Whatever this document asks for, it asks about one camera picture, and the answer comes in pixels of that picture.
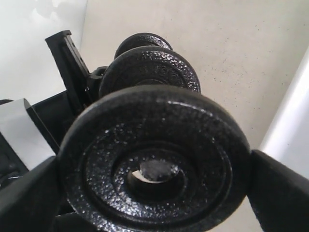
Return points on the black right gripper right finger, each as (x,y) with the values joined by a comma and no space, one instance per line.
(278,196)

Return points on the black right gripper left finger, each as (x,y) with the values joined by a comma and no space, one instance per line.
(31,203)

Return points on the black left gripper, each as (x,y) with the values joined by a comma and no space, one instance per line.
(55,115)

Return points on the black weight plate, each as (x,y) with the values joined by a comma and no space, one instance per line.
(141,39)
(149,65)
(100,157)

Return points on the chrome dumbbell bar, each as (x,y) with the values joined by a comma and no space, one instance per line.
(158,170)

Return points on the white plastic tray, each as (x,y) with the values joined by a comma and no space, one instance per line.
(289,128)

